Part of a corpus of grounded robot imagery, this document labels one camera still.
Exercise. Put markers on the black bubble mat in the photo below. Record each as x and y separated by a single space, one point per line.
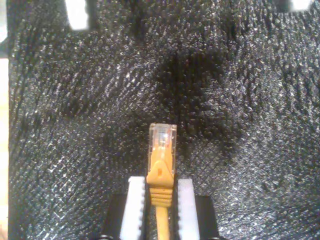
225 100

